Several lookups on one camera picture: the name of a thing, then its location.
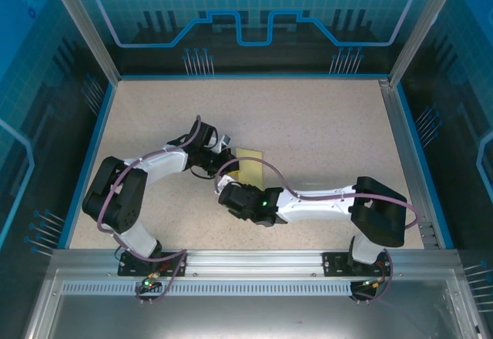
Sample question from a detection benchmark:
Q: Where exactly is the yellow paper sheet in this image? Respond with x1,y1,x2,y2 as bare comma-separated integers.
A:
234,147,266,192

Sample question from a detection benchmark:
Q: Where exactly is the blue table border strip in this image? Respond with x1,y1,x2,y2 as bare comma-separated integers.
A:
56,82,117,250
395,82,455,250

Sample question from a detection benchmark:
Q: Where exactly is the grey metal tray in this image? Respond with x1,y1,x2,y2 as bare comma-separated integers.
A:
22,268,493,339

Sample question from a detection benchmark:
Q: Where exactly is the yellow power connector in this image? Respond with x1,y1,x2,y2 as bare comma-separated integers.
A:
142,272,161,290
360,276,386,289

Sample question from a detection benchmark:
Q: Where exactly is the blue printed side panel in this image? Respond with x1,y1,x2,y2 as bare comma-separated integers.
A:
388,0,493,339
0,0,116,339

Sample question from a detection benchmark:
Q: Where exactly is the long aluminium base rail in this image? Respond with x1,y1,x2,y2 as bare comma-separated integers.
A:
49,248,463,278

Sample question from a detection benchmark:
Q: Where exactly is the slotted metal cable duct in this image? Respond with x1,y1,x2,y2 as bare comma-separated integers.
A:
60,281,354,296

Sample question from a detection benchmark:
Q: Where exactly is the aluminium side rail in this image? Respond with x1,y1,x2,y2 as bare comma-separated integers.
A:
378,78,442,250

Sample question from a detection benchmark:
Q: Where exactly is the aluminium frame post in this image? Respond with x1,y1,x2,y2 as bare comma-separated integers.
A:
42,0,120,85
387,0,466,88

